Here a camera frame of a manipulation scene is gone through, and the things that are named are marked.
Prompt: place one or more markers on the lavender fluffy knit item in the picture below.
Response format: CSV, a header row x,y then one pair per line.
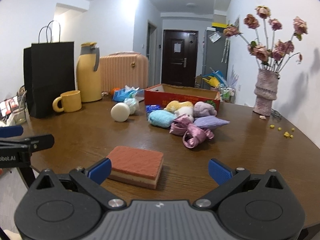
x,y
202,109

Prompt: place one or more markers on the grey refrigerator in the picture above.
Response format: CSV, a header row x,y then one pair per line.
x,y
215,52

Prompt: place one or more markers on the yellow black box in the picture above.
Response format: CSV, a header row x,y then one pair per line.
x,y
219,25

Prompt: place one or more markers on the dark brown entrance door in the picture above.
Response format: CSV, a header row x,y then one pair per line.
x,y
179,60

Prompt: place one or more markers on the red cardboard box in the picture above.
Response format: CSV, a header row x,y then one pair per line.
x,y
162,94

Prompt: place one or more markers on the pink textured vase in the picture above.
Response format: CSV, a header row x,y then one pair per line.
x,y
265,90

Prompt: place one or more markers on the yellow white plush toy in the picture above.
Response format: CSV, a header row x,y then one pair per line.
x,y
176,105

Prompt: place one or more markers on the yellow ceramic mug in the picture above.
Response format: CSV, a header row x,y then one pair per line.
x,y
68,102

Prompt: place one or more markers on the red layered sponge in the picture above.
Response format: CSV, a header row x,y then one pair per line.
x,y
136,166

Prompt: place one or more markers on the purple burlap pouch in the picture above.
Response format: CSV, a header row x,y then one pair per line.
x,y
210,122

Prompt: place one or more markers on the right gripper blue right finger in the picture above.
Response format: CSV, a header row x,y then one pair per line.
x,y
219,172

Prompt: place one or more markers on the pink satin ribbon cloth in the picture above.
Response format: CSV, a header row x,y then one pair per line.
x,y
191,134

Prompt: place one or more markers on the orange fruit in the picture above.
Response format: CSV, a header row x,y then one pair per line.
x,y
113,90

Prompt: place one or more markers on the pink ribbed suitcase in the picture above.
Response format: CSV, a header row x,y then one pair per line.
x,y
124,69

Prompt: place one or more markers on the dried pink rose bouquet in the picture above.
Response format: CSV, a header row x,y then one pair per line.
x,y
271,54

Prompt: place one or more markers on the black paper shopping bag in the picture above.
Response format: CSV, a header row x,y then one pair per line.
x,y
48,71

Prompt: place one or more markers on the white plastic bag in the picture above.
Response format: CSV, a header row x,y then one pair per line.
x,y
133,105

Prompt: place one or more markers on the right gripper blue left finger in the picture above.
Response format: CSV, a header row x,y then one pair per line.
x,y
100,171

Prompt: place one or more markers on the metal storage trolley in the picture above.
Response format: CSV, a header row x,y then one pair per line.
x,y
227,94

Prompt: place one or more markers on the yellow thermos jug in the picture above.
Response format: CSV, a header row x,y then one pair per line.
x,y
88,74

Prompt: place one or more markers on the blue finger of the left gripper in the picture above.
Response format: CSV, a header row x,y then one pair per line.
x,y
11,131

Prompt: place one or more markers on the blue tissue pack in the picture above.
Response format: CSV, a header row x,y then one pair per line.
x,y
122,94

